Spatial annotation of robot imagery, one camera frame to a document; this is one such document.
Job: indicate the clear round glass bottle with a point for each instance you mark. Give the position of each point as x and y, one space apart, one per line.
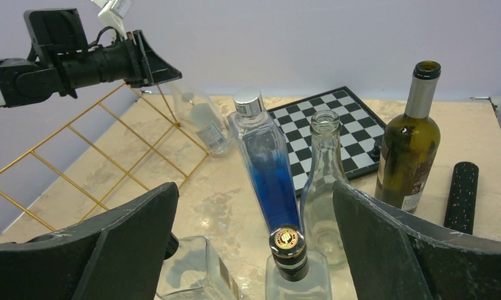
316 204

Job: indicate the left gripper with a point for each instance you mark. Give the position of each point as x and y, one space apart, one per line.
134 62

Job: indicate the black white chessboard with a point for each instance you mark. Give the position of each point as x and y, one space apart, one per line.
361 128

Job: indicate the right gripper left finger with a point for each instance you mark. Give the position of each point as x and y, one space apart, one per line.
117 254

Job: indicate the blue square Blu bottle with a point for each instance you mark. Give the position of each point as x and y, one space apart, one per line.
263 150

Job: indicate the black flat remote bar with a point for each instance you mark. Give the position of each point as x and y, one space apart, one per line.
460 210

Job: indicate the dark green wine bottle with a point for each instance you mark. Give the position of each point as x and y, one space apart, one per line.
410 143

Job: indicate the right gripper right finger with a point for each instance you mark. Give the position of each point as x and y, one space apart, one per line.
393 254

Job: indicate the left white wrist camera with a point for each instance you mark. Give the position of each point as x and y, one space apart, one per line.
112 14

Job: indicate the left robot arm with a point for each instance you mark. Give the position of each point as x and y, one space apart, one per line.
61 60

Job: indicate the clear bottle white label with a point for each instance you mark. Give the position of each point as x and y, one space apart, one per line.
199 113

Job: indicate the black chess piece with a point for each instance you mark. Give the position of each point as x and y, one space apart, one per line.
374 153

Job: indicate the clear bottle gold black label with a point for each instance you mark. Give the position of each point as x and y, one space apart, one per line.
192 269

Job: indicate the gold wire wine rack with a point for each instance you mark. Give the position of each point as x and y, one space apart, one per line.
144 146

